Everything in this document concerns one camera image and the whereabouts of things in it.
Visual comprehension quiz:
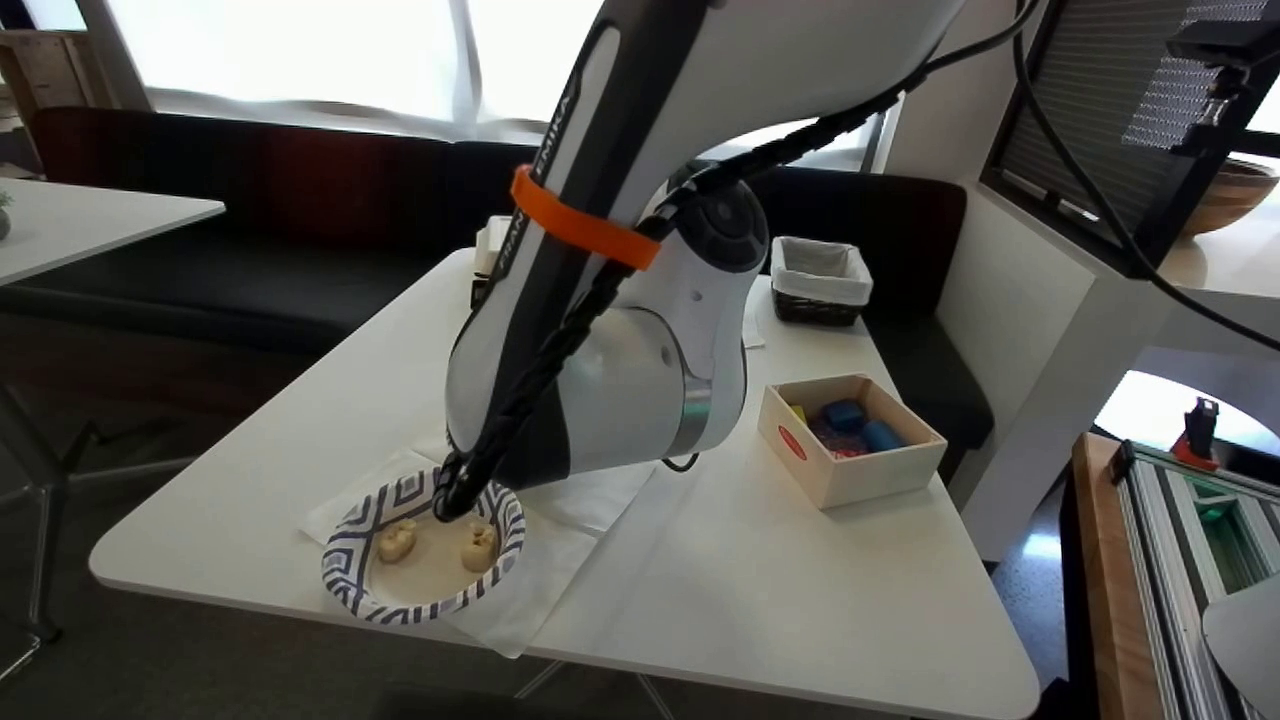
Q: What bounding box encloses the round white table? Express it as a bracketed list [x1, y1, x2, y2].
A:
[1093, 366, 1280, 462]

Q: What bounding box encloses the grey metal frame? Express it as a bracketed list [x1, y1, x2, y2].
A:
[1115, 442, 1280, 720]

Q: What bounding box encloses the black monitor screen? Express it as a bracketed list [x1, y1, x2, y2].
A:
[981, 0, 1280, 280]

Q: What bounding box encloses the red and black tool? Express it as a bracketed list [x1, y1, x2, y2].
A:
[1172, 390, 1222, 471]

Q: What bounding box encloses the cream wooden toy box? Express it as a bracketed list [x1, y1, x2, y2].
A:
[754, 373, 952, 517]

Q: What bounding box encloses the green plastic part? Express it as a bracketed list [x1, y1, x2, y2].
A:
[1192, 487, 1270, 593]

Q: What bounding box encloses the white side table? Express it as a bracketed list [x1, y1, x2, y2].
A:
[0, 177, 230, 682]

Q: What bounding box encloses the white monitor stand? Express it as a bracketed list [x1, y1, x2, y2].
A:
[931, 177, 1280, 563]

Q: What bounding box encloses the blue patterned paper plate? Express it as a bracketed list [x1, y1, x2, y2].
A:
[315, 477, 530, 633]

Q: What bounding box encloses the light wooden plank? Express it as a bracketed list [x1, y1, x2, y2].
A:
[1066, 431, 1169, 720]

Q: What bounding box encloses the thin black cable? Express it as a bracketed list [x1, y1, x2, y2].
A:
[1002, 0, 1280, 352]

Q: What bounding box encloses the brown wooden bowl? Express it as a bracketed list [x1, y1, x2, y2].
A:
[1183, 157, 1280, 241]

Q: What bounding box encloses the beige donut piece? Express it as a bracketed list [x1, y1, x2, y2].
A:
[454, 520, 503, 577]
[370, 520, 419, 563]

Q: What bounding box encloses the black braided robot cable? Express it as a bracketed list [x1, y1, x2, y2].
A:
[426, 0, 1042, 527]

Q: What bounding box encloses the blue toy block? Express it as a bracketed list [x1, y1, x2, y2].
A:
[812, 394, 871, 435]
[835, 414, 913, 458]

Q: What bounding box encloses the dark basket with white liner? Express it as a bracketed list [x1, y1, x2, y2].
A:
[770, 233, 879, 326]

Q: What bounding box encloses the dark brown upholstered bench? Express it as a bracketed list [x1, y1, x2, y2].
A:
[0, 104, 997, 462]

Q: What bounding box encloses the white styrofoam food container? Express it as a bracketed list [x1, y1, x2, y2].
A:
[473, 212, 514, 272]

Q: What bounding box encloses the orange velcro strap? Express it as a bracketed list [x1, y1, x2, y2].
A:
[507, 158, 666, 277]

